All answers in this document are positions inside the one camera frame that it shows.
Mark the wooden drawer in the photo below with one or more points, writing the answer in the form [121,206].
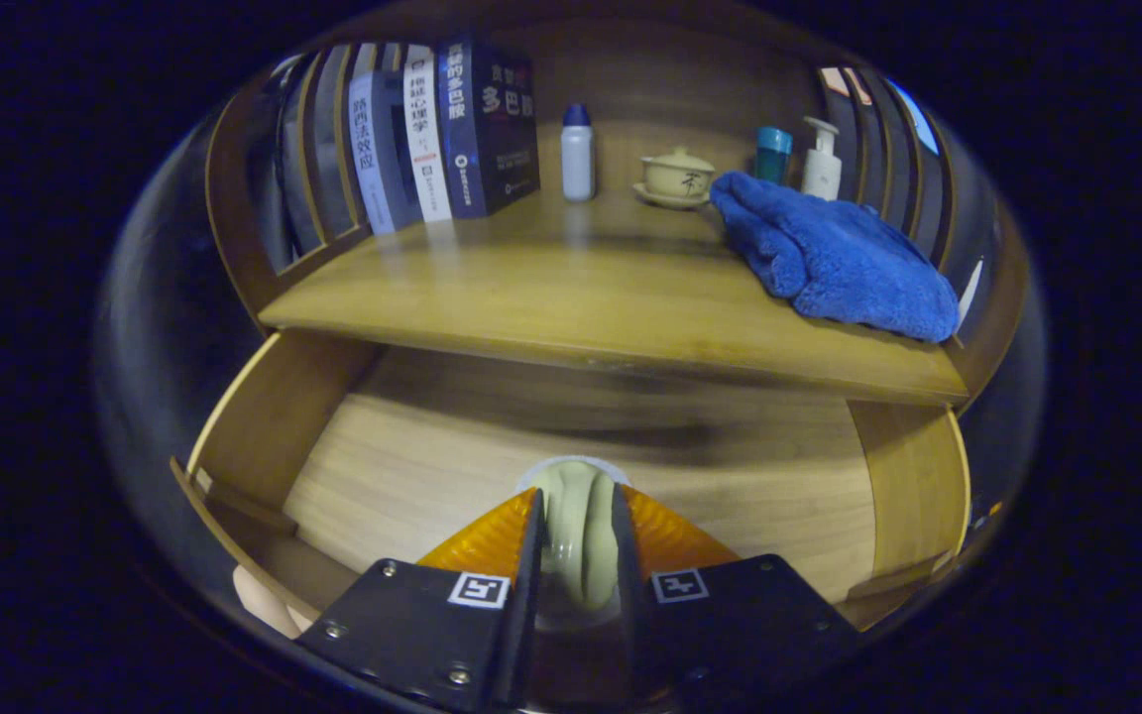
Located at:
[432,456]

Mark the wooden cabinet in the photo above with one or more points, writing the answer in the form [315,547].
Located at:
[630,69]

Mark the white book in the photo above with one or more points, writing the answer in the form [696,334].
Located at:
[425,139]

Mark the dark blue book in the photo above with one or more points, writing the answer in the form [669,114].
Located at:
[492,129]

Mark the wooden countertop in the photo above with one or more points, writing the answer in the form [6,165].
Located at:
[551,288]

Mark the blue towel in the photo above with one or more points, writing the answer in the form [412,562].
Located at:
[829,258]

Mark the white bottle blue cap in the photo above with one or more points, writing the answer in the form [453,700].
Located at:
[578,159]

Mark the light blue book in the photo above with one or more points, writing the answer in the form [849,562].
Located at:
[371,159]

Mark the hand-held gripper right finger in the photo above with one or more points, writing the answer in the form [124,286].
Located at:
[730,635]

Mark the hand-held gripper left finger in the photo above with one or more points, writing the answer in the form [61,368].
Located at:
[432,635]

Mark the white pump bottle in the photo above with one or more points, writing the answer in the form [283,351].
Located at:
[821,169]

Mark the beige lidded teacup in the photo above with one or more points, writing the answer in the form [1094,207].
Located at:
[675,178]

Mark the teal bottle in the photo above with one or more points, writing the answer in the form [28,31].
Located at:
[772,154]

